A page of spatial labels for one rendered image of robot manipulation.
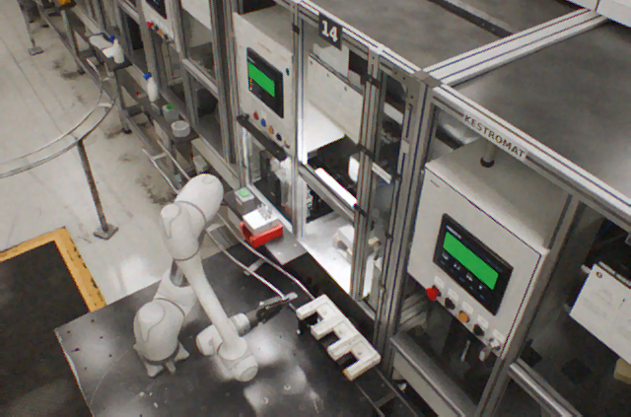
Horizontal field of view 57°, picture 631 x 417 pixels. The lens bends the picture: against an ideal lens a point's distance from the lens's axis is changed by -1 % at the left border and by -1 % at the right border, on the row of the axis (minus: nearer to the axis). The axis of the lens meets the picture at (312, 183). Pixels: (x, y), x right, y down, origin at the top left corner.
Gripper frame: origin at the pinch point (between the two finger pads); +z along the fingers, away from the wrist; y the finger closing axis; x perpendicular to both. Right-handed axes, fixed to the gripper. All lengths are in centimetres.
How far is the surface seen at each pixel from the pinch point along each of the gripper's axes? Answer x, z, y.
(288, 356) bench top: -12.1, -8.3, -19.8
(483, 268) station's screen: -72, 17, 76
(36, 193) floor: 239, -61, -88
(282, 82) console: 32, 19, 81
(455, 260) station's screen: -62, 17, 71
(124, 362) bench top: 24, -66, -20
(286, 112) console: 30, 20, 69
